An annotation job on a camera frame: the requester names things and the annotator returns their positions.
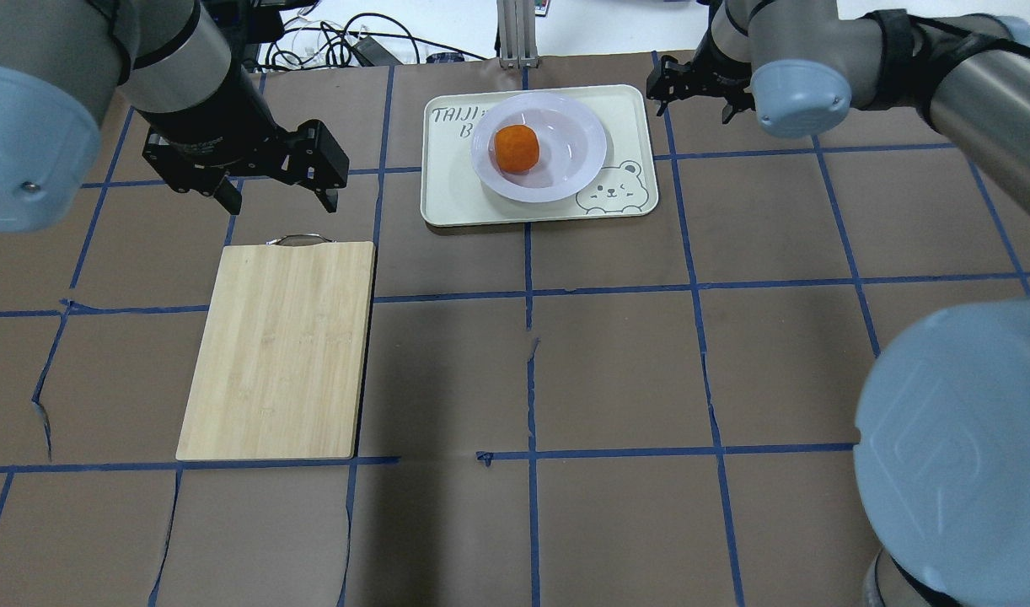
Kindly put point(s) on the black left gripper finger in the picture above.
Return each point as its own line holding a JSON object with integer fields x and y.
{"x": 228, "y": 195}
{"x": 328, "y": 197}

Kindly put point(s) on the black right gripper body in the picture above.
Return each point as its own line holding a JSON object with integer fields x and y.
{"x": 707, "y": 77}

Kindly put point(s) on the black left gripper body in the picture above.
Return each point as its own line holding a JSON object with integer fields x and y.
{"x": 214, "y": 116}

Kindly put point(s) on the white round plate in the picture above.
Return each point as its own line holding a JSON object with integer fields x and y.
{"x": 571, "y": 140}

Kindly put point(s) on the orange fruit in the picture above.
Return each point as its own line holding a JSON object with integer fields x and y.
{"x": 516, "y": 149}

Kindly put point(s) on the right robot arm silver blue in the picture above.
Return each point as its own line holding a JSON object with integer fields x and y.
{"x": 805, "y": 259}

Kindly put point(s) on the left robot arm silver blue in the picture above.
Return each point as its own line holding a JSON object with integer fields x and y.
{"x": 61, "y": 63}

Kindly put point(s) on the cream bear tray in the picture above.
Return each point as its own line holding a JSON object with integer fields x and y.
{"x": 453, "y": 196}

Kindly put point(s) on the bamboo cutting board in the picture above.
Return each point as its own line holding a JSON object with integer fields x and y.
{"x": 280, "y": 369}

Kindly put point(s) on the aluminium frame post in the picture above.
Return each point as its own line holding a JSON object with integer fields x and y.
{"x": 517, "y": 34}

